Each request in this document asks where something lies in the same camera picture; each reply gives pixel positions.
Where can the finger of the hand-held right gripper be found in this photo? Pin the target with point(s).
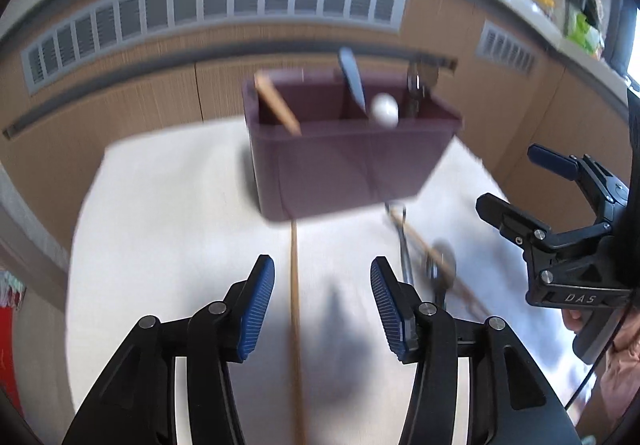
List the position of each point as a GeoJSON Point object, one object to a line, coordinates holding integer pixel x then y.
{"type": "Point", "coordinates": [507, 217]}
{"type": "Point", "coordinates": [550, 160]}

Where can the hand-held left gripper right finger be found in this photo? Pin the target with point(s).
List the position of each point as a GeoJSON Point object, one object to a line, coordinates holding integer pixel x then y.
{"type": "Point", "coordinates": [392, 310]}

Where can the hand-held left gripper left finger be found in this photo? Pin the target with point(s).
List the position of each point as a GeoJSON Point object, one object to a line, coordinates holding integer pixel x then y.
{"type": "Point", "coordinates": [255, 310]}

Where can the wooden chopstick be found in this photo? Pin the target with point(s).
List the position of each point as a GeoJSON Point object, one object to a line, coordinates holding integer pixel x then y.
{"type": "Point", "coordinates": [450, 275]}
{"type": "Point", "coordinates": [296, 325]}

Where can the maroon plastic utensil holder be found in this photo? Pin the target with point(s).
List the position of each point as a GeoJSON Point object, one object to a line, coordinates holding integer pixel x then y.
{"type": "Point", "coordinates": [345, 165]}

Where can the small metal spoon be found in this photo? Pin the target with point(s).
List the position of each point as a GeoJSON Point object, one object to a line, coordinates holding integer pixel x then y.
{"type": "Point", "coordinates": [416, 85]}

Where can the white ceramic spoon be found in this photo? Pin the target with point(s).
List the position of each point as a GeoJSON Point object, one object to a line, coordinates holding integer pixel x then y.
{"type": "Point", "coordinates": [385, 110]}

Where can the wooden spoon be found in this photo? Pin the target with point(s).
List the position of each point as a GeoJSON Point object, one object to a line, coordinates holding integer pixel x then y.
{"type": "Point", "coordinates": [277, 104]}

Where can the grey-blue plastic spoon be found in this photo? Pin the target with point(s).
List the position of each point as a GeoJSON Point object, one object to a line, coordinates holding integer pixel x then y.
{"type": "Point", "coordinates": [351, 77]}

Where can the person's right forearm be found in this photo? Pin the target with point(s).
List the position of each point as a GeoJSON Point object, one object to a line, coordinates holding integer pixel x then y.
{"type": "Point", "coordinates": [622, 375]}

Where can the person's right hand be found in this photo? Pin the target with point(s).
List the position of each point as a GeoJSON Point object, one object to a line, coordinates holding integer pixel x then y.
{"type": "Point", "coordinates": [571, 320]}

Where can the dark round-head metal spoon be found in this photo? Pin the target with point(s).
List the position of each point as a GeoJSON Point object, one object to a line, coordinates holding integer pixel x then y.
{"type": "Point", "coordinates": [442, 261]}

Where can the short grey vent grille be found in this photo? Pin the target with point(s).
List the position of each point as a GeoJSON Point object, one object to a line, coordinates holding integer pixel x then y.
{"type": "Point", "coordinates": [507, 49]}

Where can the green packet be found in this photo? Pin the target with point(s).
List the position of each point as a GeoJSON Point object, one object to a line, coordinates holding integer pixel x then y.
{"type": "Point", "coordinates": [582, 32]}

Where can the jar with yellow lid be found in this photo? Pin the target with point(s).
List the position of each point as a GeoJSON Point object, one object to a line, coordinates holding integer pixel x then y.
{"type": "Point", "coordinates": [545, 6]}

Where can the red object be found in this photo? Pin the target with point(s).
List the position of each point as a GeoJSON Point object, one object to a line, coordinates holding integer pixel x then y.
{"type": "Point", "coordinates": [10, 360]}

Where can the wood-grain kitchen cabinet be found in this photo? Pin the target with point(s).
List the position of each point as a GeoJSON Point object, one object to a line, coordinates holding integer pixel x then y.
{"type": "Point", "coordinates": [125, 95]}

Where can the long grey vent grille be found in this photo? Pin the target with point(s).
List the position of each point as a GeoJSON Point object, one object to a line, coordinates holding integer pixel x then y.
{"type": "Point", "coordinates": [215, 10]}

